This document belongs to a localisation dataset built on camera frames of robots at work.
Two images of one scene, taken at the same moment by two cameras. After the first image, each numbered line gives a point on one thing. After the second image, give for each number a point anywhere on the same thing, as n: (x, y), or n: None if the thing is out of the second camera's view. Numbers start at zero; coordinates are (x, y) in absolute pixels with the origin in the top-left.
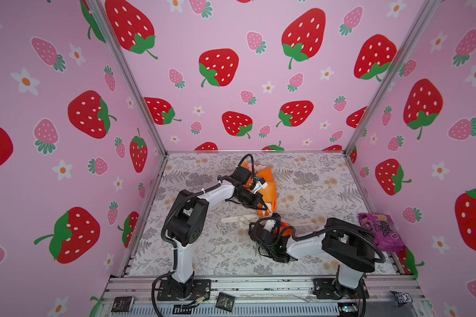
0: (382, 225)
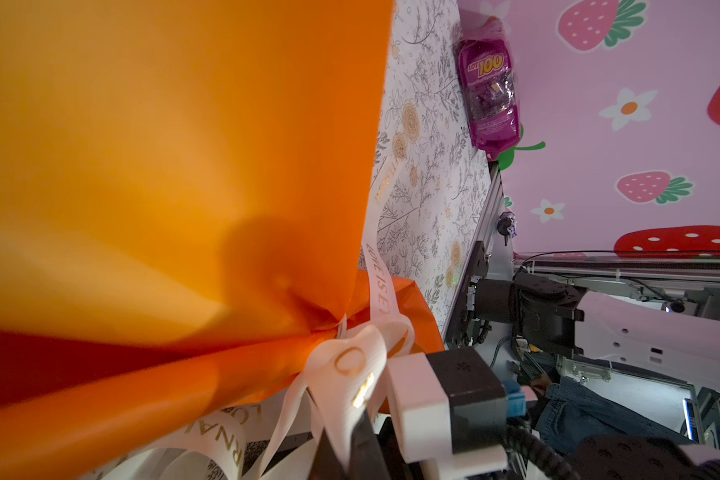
0: (490, 83)
